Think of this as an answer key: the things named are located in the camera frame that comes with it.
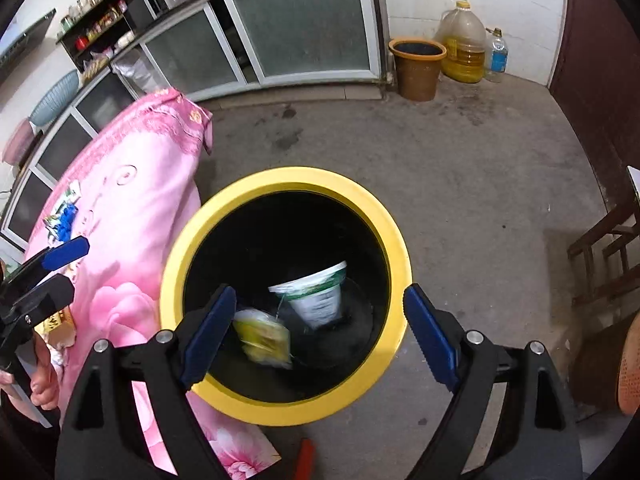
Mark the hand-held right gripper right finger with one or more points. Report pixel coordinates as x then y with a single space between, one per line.
430 335

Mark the pink plastic basin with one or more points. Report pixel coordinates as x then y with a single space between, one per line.
19 140

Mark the red plastic object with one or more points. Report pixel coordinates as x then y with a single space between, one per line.
304 460

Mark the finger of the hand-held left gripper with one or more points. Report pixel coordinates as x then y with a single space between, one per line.
45 297
65 253

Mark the blue white wrapper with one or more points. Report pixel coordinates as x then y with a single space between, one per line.
65 221

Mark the brown plastic bucket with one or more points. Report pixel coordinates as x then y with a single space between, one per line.
417 72

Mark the pink floral blanket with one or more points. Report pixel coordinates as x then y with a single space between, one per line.
130 210

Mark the yellow rimmed black trash bin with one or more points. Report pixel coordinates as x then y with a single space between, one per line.
300 177

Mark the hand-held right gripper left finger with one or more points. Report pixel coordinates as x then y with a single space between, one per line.
210 335

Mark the green white wrapper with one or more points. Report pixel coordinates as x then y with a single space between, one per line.
69 195

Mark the dark red wooden door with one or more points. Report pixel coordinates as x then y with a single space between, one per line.
600 60

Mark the kitchen cabinet with glass doors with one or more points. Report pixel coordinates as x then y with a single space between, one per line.
300 20

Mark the black spice rack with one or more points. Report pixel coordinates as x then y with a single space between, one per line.
100 25

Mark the wooden stool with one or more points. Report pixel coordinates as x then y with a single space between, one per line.
600 240

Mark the person's left hand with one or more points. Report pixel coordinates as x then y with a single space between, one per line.
42 385

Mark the white sack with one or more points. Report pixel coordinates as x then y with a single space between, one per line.
135 72

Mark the yellow snack packet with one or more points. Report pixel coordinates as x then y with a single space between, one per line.
262 337

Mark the blue grey plastic basin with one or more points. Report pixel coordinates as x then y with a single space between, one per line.
55 97

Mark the small yellow wrapper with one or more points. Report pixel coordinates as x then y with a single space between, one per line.
51 225

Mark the clear water bottle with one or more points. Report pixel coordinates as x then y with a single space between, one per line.
496 57

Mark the orange yellow wrapper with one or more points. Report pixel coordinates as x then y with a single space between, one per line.
57 325

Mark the large cooking oil jug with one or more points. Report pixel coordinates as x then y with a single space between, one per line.
462 45

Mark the white green paper cup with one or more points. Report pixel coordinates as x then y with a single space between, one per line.
315 295

